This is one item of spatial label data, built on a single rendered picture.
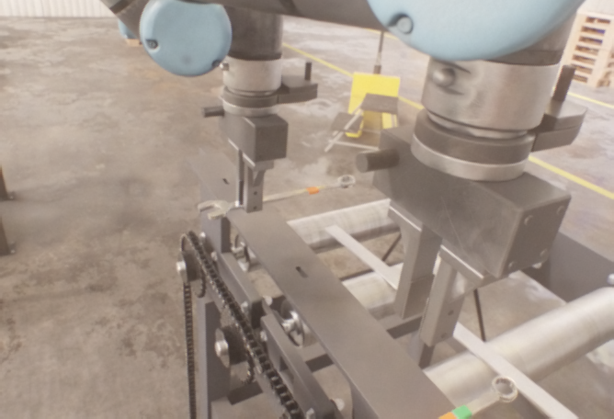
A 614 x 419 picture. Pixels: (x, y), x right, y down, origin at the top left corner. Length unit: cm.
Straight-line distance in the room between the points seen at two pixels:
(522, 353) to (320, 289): 54
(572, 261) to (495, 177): 126
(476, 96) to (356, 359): 42
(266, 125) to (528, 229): 37
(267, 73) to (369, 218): 90
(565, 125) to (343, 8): 20
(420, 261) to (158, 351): 193
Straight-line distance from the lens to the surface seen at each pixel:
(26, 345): 242
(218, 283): 107
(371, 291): 114
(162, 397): 208
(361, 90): 554
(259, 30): 58
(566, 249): 156
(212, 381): 155
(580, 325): 126
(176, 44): 42
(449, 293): 37
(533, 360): 113
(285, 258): 76
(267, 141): 59
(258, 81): 59
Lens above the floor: 162
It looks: 28 degrees down
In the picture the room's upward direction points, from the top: 5 degrees clockwise
